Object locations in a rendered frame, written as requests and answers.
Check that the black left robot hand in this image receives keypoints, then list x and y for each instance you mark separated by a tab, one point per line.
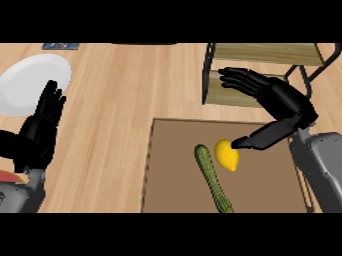
37	133

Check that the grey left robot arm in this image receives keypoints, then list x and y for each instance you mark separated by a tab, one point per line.
16	196

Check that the blue patterned flat object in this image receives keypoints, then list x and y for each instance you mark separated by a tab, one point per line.
59	46

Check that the yellow lemon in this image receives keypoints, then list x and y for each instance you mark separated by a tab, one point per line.
227	154

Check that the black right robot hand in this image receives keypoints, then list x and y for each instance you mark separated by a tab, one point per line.
277	100

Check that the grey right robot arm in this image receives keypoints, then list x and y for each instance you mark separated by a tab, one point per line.
326	173

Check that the white round plate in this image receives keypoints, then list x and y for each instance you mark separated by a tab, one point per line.
29	84

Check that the green cucumber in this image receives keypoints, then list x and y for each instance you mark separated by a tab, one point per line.
211	176

